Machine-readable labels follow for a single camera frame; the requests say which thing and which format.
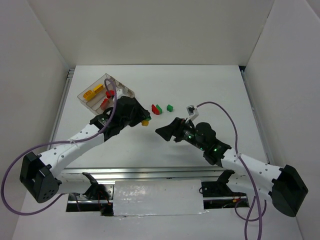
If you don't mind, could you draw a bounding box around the small yellow lego brick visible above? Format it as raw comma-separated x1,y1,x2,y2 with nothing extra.
141,120,149,126

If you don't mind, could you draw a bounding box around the red rectangular lego brick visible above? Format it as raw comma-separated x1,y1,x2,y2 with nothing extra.
100,98,109,111

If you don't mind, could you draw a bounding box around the red rounded lego brick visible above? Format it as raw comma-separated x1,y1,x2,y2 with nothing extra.
105,90,115,99

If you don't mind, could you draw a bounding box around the yellow rectangular lego brick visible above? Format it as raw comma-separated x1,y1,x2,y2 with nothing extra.
93,84,104,95

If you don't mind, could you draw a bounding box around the yellow rounded lego brick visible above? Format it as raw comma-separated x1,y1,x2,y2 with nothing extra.
83,90,96,101

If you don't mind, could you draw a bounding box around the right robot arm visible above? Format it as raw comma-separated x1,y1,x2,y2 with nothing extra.
155,117,309,217

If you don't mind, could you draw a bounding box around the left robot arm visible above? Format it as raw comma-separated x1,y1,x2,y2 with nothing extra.
19,96,150,204

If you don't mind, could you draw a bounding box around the red half-round lego brick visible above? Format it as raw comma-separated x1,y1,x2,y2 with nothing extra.
151,104,160,115

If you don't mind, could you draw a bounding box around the small green lego brick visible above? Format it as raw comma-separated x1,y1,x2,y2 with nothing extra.
166,104,174,112

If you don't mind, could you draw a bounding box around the green half-round lego brick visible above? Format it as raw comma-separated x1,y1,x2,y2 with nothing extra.
156,104,163,114

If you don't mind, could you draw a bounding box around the clear compartment organizer tray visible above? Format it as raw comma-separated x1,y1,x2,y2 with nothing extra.
77,73,135,115

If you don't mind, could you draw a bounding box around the white cover panel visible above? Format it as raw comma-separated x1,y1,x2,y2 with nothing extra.
113,179,205,217

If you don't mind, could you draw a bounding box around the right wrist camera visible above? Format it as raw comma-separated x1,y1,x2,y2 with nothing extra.
185,105,199,123

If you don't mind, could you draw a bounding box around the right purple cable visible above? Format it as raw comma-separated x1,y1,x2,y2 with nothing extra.
196,101,268,240

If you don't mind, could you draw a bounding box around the purple cable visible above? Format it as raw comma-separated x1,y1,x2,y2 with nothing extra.
196,101,268,240
0,78,118,216

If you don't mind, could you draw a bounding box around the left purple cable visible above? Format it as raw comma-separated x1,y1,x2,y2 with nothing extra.
0,78,118,216

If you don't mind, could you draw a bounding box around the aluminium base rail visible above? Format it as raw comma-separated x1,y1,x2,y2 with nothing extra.
62,166,224,183

